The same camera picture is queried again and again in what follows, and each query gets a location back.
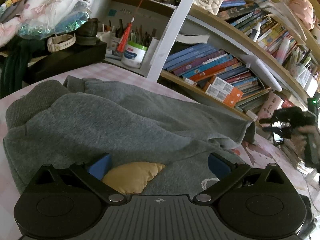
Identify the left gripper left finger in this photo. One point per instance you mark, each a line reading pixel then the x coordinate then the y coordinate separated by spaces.
pixel 92 173

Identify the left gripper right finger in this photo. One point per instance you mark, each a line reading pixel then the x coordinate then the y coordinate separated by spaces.
pixel 229 175

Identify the grey sweatshirt garment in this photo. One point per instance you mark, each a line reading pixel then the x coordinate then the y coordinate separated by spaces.
pixel 83 119

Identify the person right hand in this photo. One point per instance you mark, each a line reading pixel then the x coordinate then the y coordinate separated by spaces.
pixel 299 136

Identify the pink cylindrical container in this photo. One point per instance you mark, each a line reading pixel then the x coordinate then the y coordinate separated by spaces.
pixel 273 102

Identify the pink checked cartoon tablecloth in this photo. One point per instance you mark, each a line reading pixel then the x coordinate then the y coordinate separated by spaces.
pixel 108 72

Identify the white usb charger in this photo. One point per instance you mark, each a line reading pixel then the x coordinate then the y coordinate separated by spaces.
pixel 252 115

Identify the yellow plush patch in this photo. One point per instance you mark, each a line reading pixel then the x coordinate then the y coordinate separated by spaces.
pixel 132 178

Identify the upper orange white box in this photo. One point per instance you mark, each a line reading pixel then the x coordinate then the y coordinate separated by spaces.
pixel 226 87

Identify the orange white box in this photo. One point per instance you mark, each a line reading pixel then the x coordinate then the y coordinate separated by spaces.
pixel 226 87
pixel 221 96

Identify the lower orange white box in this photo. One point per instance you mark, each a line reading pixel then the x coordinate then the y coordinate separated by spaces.
pixel 221 96

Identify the white wooden bookshelf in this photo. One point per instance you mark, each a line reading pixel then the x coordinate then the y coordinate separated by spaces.
pixel 169 20

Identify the row of leaning books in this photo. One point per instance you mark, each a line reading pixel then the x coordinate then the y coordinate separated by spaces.
pixel 196 67

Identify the black box under toys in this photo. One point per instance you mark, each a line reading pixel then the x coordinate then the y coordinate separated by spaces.
pixel 74 57

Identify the white pen holder tub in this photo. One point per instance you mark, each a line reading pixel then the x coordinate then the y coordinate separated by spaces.
pixel 133 55

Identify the red tassel ornament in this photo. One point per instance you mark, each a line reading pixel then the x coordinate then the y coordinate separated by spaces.
pixel 125 37

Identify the white wristwatch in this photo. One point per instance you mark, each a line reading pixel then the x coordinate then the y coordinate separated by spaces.
pixel 58 43

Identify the pile of plush toys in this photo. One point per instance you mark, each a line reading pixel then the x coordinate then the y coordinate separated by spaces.
pixel 40 19

